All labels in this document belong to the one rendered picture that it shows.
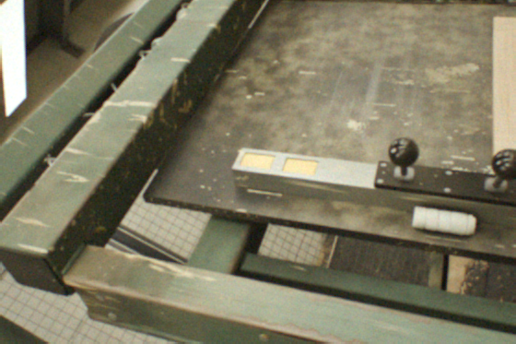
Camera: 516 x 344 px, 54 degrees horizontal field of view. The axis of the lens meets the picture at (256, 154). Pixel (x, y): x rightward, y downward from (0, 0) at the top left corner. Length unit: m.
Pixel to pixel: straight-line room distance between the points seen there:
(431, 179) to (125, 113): 0.49
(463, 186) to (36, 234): 0.58
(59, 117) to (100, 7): 5.96
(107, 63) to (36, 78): 4.93
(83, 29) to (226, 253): 6.37
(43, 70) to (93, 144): 5.76
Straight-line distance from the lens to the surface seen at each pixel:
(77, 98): 1.49
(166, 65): 0.97
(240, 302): 0.63
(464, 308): 0.76
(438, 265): 2.10
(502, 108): 0.95
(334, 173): 0.77
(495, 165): 0.65
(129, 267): 0.71
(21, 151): 1.37
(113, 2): 7.47
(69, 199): 0.76
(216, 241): 0.81
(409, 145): 0.64
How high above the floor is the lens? 1.75
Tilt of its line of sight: 5 degrees down
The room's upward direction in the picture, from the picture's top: 61 degrees counter-clockwise
